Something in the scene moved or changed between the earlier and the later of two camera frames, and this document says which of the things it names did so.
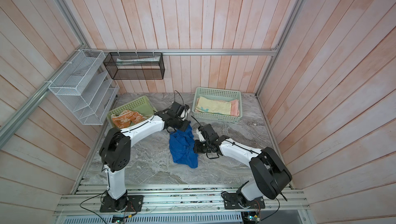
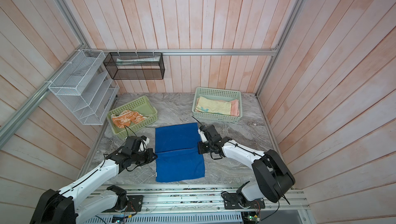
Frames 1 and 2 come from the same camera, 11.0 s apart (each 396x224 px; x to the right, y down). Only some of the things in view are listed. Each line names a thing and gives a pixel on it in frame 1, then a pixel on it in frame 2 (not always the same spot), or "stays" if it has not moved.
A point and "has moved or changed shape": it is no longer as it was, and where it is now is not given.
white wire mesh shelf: [88, 92] stays
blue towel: [181, 144] has moved or changed shape
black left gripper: [183, 127] to [149, 152]
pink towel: [235, 108] stays
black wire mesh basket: [135, 65] stays
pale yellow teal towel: [213, 106] stays
